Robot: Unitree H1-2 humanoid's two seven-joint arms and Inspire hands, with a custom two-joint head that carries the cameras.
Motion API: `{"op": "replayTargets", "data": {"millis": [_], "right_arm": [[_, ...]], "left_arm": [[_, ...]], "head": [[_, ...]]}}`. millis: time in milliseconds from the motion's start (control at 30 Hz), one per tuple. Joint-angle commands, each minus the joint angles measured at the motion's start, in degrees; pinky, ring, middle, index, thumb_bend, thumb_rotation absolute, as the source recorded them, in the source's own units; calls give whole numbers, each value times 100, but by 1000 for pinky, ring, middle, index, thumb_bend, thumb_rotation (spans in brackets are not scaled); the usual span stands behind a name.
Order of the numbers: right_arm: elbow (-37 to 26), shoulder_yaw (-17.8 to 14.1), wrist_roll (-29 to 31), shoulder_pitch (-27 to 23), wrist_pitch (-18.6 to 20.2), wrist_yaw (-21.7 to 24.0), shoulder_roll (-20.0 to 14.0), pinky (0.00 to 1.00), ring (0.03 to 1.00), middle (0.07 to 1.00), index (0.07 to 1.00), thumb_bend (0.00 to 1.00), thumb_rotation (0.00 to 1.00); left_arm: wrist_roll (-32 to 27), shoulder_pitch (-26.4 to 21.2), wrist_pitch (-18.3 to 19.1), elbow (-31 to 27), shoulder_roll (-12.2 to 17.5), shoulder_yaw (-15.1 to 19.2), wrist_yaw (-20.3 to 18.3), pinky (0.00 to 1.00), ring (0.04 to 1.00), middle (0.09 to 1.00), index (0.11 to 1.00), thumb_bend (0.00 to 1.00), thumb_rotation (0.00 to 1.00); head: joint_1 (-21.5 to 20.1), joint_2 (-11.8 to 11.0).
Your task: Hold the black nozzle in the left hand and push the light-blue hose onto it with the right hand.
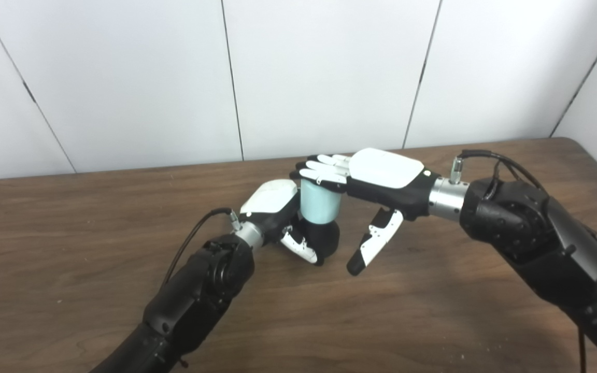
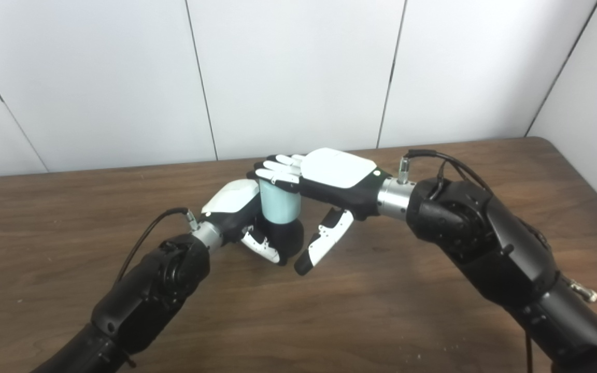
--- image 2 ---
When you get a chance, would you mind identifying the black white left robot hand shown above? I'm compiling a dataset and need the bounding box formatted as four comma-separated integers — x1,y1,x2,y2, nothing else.
201,179,282,265

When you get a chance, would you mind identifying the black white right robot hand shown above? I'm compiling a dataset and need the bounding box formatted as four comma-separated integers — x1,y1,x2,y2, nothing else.
247,148,390,276

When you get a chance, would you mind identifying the light blue cup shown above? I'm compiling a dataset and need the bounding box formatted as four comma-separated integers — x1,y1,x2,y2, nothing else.
259,179,302,225

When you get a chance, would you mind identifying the black flared nozzle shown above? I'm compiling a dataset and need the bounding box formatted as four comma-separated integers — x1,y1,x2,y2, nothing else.
257,218,305,266

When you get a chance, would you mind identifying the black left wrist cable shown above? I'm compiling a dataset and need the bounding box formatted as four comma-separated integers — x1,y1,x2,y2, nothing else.
116,207,200,283

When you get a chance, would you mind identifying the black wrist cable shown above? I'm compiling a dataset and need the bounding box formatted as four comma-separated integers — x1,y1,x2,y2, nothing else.
397,149,493,200
116,207,200,283

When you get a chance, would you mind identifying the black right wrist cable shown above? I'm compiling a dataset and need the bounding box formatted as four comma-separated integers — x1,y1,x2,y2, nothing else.
397,149,493,200

